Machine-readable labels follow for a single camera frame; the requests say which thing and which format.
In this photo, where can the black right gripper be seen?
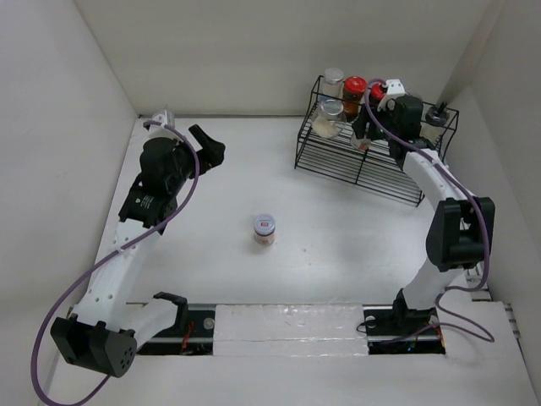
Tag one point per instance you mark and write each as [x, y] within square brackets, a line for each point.
[359, 124]

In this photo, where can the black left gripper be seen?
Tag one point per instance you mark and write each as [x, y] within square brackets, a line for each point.
[211, 155]

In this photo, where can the round glass jar silver rim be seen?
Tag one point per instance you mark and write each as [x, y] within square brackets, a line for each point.
[328, 121]

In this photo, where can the red-lid orange-label sauce jar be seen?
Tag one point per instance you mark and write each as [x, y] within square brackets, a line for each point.
[376, 95]

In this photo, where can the red-lid dark sauce jar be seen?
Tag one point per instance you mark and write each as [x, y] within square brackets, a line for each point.
[352, 95]

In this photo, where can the blue-label jar silver lid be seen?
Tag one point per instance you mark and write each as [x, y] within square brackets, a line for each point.
[331, 84]

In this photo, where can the black-cap grinder bottle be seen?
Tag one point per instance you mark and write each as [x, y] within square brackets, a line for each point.
[434, 123]

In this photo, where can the silver-cap shaker bottle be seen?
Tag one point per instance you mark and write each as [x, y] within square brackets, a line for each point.
[415, 95]

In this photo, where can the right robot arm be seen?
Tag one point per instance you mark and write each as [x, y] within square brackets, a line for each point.
[460, 234]

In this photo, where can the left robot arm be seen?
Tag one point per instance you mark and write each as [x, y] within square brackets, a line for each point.
[103, 333]

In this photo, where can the white-lid spice jar far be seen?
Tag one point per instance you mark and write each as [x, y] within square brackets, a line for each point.
[360, 141]

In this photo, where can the white-lid spice jar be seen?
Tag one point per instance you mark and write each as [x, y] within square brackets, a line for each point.
[360, 141]
[264, 229]

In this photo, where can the white-lid spice jar near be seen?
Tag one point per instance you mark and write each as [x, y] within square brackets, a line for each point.
[264, 229]

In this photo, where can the black wire rack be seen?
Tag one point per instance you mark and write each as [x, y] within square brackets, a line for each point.
[372, 169]

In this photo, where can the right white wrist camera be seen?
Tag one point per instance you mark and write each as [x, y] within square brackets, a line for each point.
[392, 89]

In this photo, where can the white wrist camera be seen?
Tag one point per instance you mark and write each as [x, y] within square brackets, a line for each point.
[164, 117]
[392, 89]

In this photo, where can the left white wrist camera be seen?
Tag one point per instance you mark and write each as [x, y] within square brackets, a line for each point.
[164, 117]

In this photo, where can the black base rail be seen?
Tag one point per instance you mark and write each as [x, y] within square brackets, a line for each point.
[250, 330]

